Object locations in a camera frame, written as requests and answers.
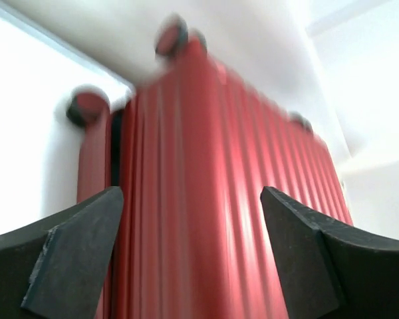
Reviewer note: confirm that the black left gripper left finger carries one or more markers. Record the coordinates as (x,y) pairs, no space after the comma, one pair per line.
(56,267)

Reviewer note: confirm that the red hard-shell suitcase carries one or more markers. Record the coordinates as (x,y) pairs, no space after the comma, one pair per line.
(192,151)

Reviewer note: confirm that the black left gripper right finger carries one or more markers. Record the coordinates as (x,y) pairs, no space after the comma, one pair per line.
(327,268)

